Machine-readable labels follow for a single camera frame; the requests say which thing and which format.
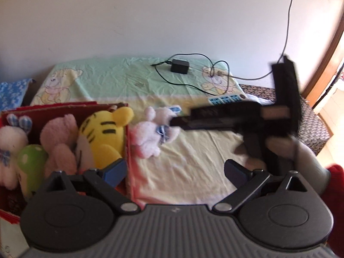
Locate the red cardboard box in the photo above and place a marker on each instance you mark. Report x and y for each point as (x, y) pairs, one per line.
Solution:
(40, 110)

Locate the pink bear plush toy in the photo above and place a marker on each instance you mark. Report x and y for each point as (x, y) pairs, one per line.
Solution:
(59, 139)

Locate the blue patterned cloth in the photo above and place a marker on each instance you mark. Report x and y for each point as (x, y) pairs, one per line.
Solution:
(10, 94)

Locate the wooden door frame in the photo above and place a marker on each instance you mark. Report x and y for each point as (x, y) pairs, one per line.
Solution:
(322, 59)

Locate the white power strip blue sockets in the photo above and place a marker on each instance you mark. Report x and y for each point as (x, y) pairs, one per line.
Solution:
(228, 99)

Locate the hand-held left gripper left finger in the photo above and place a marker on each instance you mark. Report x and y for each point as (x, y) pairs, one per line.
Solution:
(115, 170)

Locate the white bunny plush plaid ears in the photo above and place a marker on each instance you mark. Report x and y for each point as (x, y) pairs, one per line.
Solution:
(12, 142)

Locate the person's right hand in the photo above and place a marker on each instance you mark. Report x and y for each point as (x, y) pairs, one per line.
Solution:
(303, 158)

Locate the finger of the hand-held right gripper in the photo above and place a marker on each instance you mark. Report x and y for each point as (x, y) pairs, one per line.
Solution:
(204, 119)

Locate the pale pink bunny plush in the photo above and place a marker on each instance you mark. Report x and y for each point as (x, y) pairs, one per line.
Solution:
(147, 137)

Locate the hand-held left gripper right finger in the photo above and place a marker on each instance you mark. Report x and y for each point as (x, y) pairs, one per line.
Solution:
(236, 172)

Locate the yellow tiger plush toy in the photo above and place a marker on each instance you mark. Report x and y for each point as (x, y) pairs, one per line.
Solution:
(102, 131)

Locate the green plush toy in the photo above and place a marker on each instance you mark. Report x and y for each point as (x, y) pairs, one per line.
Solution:
(31, 161)

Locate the dark patterned cloth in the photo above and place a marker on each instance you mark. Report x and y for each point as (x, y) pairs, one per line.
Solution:
(311, 129)

